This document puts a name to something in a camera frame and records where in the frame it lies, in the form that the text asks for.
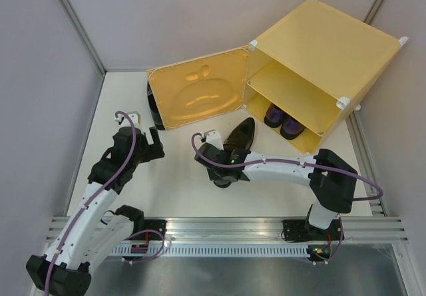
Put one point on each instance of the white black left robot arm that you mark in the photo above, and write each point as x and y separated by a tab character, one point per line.
68	265

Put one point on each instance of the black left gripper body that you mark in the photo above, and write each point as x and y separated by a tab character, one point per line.
147	152

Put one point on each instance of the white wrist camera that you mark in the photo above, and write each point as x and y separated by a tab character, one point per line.
128	119
212	140

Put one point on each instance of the yellow plastic shoe cabinet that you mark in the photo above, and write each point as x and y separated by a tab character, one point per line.
316	64

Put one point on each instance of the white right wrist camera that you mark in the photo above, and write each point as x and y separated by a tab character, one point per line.
212	140

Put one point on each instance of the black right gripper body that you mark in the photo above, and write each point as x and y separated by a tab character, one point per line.
215	175

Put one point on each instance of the purple loafer shoe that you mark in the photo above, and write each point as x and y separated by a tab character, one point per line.
291	128
274	116

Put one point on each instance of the aluminium mounting rail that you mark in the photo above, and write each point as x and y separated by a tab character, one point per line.
356	230

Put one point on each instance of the yellow cabinet door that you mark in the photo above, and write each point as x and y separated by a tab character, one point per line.
200	88

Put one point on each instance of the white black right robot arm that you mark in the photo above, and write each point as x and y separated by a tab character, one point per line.
328	176

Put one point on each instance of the white slotted cable duct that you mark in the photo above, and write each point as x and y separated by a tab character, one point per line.
212	250

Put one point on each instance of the black leather shoe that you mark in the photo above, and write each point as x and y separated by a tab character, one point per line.
154	109
241	137

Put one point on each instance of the aluminium frame post left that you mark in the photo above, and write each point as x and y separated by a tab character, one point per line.
75	21

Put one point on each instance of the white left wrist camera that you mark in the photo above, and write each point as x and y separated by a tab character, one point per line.
128	119

